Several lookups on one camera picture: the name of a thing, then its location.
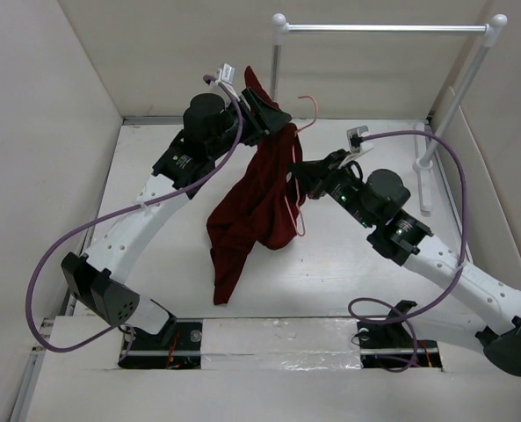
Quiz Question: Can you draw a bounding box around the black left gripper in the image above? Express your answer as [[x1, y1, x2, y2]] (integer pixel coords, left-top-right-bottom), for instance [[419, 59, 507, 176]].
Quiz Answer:
[[208, 89, 291, 161]]

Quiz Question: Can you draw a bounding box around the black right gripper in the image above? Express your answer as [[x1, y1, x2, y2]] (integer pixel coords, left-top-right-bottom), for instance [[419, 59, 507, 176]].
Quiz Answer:
[[287, 149, 375, 229]]

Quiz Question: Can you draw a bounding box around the pink wire hanger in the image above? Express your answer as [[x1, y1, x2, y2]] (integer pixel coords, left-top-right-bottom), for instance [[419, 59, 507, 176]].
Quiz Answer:
[[284, 94, 319, 237]]

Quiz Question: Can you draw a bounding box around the dark red t shirt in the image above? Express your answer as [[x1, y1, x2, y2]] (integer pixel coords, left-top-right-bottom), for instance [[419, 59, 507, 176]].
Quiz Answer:
[[205, 65, 308, 307]]

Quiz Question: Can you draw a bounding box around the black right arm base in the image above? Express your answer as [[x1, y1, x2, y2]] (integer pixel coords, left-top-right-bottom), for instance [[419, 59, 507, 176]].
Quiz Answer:
[[351, 321, 442, 373]]

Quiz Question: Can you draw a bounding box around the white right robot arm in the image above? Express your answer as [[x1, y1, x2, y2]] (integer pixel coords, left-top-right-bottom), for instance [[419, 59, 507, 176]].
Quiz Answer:
[[290, 149, 521, 377]]

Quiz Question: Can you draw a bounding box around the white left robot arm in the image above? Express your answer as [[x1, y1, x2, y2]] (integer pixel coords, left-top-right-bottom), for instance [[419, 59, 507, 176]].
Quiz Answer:
[[62, 85, 291, 349]]

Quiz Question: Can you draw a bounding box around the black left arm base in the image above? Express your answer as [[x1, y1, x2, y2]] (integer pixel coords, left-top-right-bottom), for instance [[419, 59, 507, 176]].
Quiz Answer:
[[118, 319, 203, 370]]

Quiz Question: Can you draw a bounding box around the white clothes rack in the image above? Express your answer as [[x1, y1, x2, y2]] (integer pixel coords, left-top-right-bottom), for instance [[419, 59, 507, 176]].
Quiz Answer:
[[268, 12, 509, 219]]

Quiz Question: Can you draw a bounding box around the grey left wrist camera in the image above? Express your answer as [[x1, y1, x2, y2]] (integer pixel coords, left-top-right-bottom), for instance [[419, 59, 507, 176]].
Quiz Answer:
[[215, 63, 235, 85]]

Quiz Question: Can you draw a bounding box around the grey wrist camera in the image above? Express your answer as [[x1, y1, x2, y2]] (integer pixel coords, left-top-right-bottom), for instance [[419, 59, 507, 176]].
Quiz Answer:
[[346, 126, 373, 156], [215, 63, 235, 85]]

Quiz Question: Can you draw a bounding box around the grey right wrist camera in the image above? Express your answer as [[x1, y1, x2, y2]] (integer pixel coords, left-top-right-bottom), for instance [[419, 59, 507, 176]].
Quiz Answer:
[[346, 126, 373, 156]]

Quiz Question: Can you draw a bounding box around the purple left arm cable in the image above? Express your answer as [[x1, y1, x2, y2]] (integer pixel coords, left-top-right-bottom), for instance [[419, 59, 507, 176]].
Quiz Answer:
[[25, 74, 246, 355]]

